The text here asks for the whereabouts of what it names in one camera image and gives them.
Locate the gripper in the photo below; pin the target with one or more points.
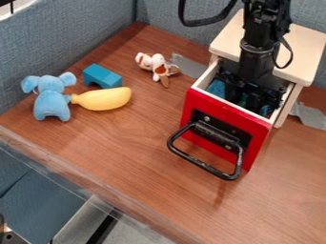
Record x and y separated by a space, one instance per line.
254 87

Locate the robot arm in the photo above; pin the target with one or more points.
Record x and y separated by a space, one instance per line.
260 38

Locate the drawer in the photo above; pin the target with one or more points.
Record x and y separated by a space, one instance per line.
220 111

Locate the blue toy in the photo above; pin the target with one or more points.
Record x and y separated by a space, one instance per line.
216 87

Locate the grey tape patch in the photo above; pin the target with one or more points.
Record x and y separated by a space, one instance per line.
310 116
191 66

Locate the white plush dog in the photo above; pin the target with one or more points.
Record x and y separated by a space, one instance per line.
155 65

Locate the yellow toy banana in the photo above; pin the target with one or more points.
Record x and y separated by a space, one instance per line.
104 98

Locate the blue arch block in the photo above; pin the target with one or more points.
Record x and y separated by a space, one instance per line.
101 75

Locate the blue plush elephant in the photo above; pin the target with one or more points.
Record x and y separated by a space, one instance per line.
50 97

